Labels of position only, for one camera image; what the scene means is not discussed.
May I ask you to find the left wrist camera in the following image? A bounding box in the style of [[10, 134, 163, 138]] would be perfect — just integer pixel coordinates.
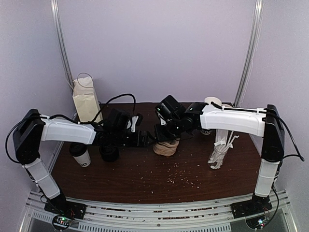
[[126, 114, 143, 132]]

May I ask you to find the stack of white paper cups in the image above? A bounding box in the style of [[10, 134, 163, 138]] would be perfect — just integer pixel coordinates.
[[200, 97, 222, 135]]

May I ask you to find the white paper takeout bag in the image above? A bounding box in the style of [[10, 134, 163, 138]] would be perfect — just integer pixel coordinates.
[[70, 72, 100, 122]]

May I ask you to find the black plastic cup lid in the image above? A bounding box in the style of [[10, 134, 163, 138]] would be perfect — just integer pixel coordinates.
[[69, 143, 87, 157]]

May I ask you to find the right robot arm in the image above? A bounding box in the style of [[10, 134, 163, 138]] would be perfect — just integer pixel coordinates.
[[155, 96, 285, 214]]

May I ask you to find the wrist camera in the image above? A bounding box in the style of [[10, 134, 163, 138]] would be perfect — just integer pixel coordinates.
[[126, 114, 143, 132], [155, 103, 169, 126]]

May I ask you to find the single white paper cup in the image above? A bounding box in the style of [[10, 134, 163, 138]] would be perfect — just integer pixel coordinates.
[[72, 150, 91, 168]]

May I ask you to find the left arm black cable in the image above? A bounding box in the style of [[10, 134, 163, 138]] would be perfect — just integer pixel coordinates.
[[6, 93, 137, 162]]

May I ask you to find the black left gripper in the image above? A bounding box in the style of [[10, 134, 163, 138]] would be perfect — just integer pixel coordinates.
[[112, 128, 156, 147]]

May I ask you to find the glass of white wrapped straws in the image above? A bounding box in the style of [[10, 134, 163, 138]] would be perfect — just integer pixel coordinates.
[[208, 129, 239, 170]]

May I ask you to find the stack of cardboard cup carriers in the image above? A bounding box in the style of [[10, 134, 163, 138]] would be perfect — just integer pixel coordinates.
[[153, 140, 179, 157]]

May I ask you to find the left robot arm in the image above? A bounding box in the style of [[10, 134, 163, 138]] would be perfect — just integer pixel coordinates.
[[5, 109, 154, 215]]

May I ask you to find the stack of black cup lids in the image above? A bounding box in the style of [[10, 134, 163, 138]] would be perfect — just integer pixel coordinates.
[[99, 145, 119, 162]]

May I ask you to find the ceramic mug with tree print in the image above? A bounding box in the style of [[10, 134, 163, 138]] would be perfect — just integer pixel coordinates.
[[221, 103, 234, 110]]

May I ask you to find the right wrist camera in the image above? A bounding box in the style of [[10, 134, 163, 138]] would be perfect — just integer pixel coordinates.
[[155, 103, 169, 126]]

